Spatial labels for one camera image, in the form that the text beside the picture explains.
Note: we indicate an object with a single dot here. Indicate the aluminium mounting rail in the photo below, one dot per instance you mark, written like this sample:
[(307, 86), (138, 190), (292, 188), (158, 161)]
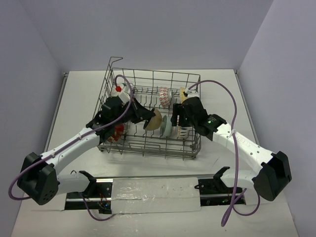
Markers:
[(164, 177)]

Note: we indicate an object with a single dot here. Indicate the yellow dotted bowl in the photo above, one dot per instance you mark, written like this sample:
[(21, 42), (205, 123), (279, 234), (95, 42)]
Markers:
[(182, 96)]

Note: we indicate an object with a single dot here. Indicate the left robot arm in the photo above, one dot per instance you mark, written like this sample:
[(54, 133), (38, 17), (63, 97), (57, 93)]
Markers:
[(40, 176)]

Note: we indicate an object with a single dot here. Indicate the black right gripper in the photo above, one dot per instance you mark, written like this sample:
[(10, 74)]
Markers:
[(176, 111)]

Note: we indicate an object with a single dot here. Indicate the black ceramic bowl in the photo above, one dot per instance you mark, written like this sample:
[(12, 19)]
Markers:
[(154, 122)]

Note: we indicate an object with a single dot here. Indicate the light green ceramic bowl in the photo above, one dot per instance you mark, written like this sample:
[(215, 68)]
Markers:
[(166, 127)]

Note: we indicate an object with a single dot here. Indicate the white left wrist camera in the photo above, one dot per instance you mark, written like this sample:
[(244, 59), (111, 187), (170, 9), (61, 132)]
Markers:
[(121, 90)]

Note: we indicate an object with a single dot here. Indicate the white ceramic bowl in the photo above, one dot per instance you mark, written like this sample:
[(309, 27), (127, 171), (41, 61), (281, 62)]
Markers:
[(118, 132)]

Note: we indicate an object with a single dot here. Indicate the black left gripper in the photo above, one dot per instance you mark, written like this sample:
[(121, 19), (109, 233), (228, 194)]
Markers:
[(135, 111)]

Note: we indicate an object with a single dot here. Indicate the grey wire dish rack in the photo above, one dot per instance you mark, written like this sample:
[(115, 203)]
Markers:
[(146, 84)]

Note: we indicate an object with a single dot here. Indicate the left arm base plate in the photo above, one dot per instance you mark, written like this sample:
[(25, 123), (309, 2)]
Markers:
[(99, 199)]

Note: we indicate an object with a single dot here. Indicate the white bowl orange rim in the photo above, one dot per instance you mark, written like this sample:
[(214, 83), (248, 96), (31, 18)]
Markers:
[(182, 132)]

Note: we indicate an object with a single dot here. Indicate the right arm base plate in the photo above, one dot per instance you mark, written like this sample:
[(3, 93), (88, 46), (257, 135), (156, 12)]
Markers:
[(213, 192)]

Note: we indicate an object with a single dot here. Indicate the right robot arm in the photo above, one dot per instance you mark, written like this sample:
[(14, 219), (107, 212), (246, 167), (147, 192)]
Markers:
[(270, 172)]

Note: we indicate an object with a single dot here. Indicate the blue inside red patterned bowl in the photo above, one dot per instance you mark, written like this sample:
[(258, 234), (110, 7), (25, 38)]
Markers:
[(165, 96)]

